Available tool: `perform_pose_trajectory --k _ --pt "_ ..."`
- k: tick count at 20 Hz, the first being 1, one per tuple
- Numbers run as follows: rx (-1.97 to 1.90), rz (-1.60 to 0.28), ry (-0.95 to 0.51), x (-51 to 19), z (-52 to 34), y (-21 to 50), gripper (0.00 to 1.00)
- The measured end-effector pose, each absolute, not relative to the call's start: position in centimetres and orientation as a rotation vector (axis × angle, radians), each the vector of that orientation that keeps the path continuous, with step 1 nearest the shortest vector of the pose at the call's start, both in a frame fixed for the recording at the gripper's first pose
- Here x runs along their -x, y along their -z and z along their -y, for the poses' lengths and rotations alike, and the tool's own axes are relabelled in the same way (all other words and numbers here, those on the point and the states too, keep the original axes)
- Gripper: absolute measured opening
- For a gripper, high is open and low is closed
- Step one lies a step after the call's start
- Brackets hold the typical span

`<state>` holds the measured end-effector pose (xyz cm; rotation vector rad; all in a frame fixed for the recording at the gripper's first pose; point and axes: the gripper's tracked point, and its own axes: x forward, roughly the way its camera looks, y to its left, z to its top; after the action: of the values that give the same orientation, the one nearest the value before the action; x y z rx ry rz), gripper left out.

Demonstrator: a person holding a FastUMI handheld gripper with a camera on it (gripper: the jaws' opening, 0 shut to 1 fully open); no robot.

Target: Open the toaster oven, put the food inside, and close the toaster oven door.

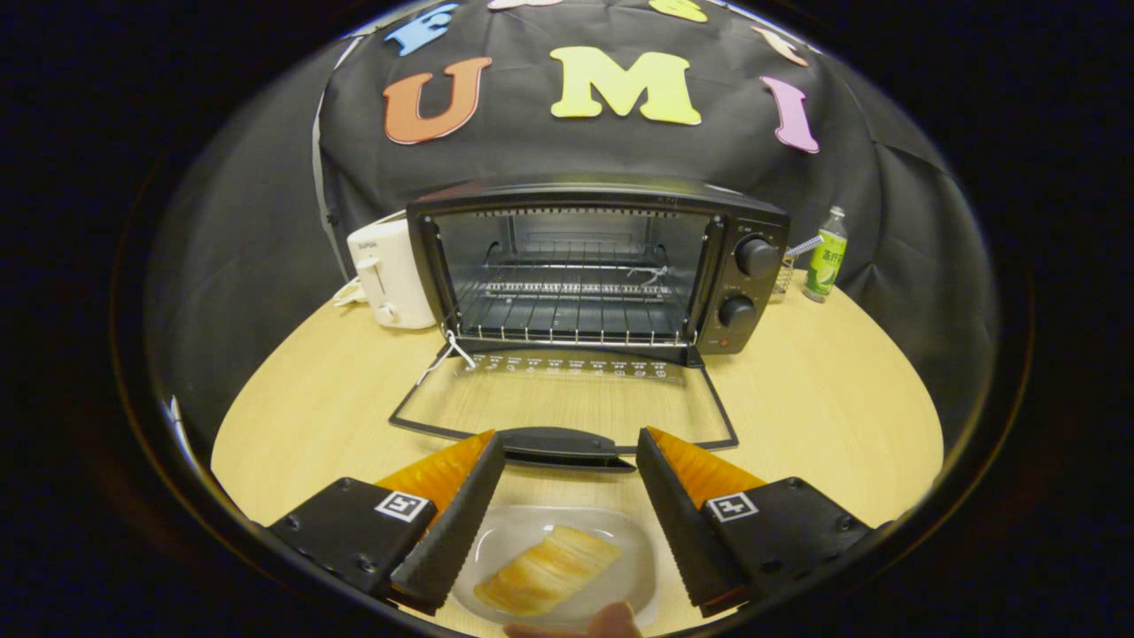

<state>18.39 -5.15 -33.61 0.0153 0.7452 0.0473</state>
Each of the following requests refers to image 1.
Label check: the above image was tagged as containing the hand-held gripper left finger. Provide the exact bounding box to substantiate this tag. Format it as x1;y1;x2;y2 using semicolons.
266;430;506;615

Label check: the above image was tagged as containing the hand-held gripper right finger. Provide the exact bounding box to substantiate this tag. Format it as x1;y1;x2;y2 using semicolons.
636;426;874;619

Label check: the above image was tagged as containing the golden bread roll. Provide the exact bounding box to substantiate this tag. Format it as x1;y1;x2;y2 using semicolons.
473;525;624;617

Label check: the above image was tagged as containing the black toaster oven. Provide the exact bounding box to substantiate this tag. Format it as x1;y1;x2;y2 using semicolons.
388;182;791;473

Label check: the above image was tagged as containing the white pop-up toaster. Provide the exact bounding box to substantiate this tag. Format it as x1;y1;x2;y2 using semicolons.
335;215;437;331

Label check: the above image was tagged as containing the white rectangular plate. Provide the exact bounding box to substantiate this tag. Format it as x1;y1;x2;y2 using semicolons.
450;505;661;628

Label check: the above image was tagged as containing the green drink bottle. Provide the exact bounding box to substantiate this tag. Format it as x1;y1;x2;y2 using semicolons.
804;206;849;304

